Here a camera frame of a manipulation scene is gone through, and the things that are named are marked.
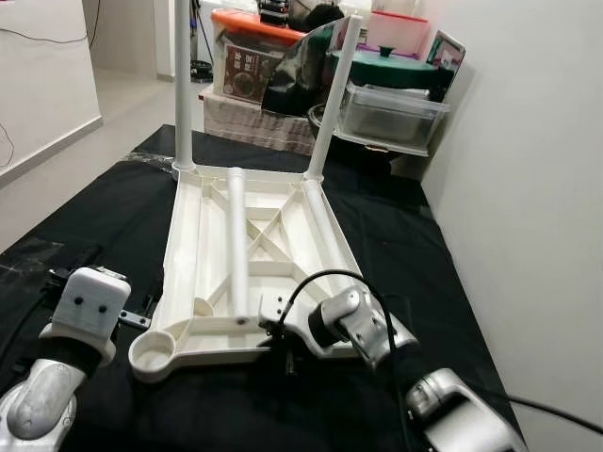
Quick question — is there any white plastic table top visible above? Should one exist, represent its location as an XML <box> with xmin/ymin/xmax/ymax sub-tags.
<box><xmin>127</xmin><ymin>162</ymin><xmax>420</xmax><ymax>384</ymax></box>

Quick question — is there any flat clear tape patch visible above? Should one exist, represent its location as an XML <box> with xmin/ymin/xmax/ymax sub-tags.
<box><xmin>0</xmin><ymin>235</ymin><xmax>105</xmax><ymax>283</ymax></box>

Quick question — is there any crumpled clear tape piece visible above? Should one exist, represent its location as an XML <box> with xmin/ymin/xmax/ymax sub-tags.
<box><xmin>127</xmin><ymin>149</ymin><xmax>178</xmax><ymax>170</ymax></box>

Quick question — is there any black tablecloth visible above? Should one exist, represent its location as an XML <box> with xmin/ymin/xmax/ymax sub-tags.
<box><xmin>0</xmin><ymin>122</ymin><xmax>514</xmax><ymax>452</ymax></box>

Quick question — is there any patterned cloth covered bench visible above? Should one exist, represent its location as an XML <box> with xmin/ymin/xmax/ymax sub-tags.
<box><xmin>201</xmin><ymin>85</ymin><xmax>321</xmax><ymax>156</ymax></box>

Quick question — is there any clear plastic food container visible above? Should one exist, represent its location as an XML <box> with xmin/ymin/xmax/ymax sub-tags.
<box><xmin>337</xmin><ymin>83</ymin><xmax>451</xmax><ymax>156</ymax></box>

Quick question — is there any brown printed carton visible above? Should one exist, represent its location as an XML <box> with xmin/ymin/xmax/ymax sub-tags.
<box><xmin>226</xmin><ymin>47</ymin><xmax>284</xmax><ymax>103</ymax></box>

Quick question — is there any shiny black plastic bag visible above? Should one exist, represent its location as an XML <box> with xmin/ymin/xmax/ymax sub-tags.
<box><xmin>262</xmin><ymin>24</ymin><xmax>345</xmax><ymax>116</ymax></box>

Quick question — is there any green round pot lid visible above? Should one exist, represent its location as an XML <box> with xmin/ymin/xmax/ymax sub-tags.
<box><xmin>325</xmin><ymin>42</ymin><xmax>444</xmax><ymax>90</ymax></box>

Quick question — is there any clear bin with orange lid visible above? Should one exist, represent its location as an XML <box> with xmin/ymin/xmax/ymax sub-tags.
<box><xmin>212</xmin><ymin>8</ymin><xmax>307</xmax><ymax>105</ymax></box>

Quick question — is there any small black appliance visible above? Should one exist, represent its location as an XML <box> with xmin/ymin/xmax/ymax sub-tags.
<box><xmin>259</xmin><ymin>0</ymin><xmax>288</xmax><ymax>27</ymax></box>

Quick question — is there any pink purple container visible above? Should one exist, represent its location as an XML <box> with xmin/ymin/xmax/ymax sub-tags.
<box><xmin>363</xmin><ymin>9</ymin><xmax>432</xmax><ymax>57</ymax></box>

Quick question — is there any dark green tray with label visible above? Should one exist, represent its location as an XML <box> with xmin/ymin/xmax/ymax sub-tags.
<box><xmin>429</xmin><ymin>30</ymin><xmax>467</xmax><ymax>100</ymax></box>

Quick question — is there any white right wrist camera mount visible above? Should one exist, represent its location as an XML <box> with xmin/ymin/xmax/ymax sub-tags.
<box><xmin>256</xmin><ymin>294</ymin><xmax>293</xmax><ymax>326</ymax></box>

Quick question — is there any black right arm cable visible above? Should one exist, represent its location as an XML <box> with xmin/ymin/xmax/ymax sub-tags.
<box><xmin>279</xmin><ymin>269</ymin><xmax>416</xmax><ymax>452</ymax></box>

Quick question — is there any long black tether cable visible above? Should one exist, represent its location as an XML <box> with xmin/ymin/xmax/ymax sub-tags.
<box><xmin>499</xmin><ymin>395</ymin><xmax>603</xmax><ymax>436</ymax></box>

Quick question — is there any black coiled hose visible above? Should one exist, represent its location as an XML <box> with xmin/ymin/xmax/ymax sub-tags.
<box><xmin>188</xmin><ymin>58</ymin><xmax>213</xmax><ymax>81</ymax></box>

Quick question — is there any thin black floor cable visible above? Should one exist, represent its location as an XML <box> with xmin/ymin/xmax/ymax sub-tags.
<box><xmin>0</xmin><ymin>26</ymin><xmax>95</xmax><ymax>46</ymax></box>

